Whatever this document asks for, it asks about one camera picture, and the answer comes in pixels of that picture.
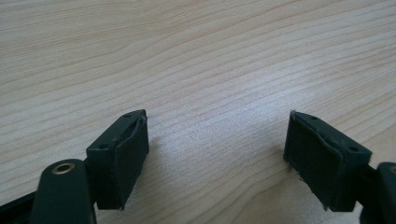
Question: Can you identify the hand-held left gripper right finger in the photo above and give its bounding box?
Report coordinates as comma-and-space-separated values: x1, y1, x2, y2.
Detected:
283, 109, 373, 213

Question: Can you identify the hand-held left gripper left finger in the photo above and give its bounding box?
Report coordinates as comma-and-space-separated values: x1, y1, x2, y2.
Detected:
85, 108, 150, 211

